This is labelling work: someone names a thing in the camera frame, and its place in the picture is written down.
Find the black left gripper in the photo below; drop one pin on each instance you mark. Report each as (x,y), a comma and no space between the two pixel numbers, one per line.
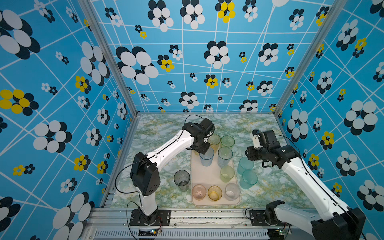
(203,150)

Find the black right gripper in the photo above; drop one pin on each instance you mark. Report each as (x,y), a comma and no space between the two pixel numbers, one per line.
(249,153)

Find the blue clear glass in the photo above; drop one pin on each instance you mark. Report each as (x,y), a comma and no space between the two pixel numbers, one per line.
(207,158)

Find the teal clear glass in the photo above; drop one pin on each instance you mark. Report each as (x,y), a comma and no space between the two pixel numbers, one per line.
(225,154)

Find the green clear glass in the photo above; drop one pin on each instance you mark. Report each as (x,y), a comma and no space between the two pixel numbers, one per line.
(227,141)

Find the frosted pink glass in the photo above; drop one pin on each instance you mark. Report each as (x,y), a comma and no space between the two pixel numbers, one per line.
(199,192)

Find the frosted white glass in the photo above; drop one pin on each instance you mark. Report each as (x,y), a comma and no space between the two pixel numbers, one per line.
(232,192)

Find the olive clear small glass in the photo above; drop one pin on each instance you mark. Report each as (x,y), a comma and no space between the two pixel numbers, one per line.
(215,193)

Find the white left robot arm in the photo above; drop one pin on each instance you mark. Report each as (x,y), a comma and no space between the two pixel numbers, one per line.
(145,171)

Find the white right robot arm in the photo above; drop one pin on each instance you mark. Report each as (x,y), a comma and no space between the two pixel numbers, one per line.
(334,219)

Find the beige rectangular tray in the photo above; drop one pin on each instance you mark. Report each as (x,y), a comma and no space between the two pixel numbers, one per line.
(210,176)

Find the teal glass right upper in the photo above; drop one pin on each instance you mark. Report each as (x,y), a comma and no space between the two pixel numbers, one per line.
(244,165)

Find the teal glass right lower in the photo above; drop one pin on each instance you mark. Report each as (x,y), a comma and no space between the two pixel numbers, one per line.
(248,179)

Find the dark grey clear glass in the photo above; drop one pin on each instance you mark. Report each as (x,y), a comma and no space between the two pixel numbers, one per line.
(182,180)

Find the green circuit board right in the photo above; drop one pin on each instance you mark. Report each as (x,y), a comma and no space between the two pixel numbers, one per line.
(277,234)

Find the green circuit board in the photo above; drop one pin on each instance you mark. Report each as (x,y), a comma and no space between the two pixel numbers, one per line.
(277,234)
(149,233)

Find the green circuit board left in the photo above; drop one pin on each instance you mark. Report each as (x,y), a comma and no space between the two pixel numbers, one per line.
(149,233)

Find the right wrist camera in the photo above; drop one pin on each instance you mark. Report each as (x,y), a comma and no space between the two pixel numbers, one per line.
(266,139)

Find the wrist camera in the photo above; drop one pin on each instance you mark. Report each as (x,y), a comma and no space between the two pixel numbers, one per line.
(266,139)
(208,128)

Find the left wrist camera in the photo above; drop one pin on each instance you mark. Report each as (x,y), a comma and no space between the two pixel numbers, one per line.
(208,128)

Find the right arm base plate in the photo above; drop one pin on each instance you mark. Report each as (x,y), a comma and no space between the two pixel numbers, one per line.
(258,219)

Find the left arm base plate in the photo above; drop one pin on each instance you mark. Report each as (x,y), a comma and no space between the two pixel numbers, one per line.
(157,218)

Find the aluminium front rail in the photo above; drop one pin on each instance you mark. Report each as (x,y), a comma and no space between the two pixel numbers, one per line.
(185,224)

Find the aluminium corner post right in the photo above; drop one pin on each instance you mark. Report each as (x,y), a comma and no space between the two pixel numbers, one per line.
(323,31)

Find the aluminium corner post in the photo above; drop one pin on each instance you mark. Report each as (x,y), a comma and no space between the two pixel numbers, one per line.
(102,41)
(323,31)

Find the aluminium corner post left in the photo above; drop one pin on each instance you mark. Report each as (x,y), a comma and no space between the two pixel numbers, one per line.
(102,41)

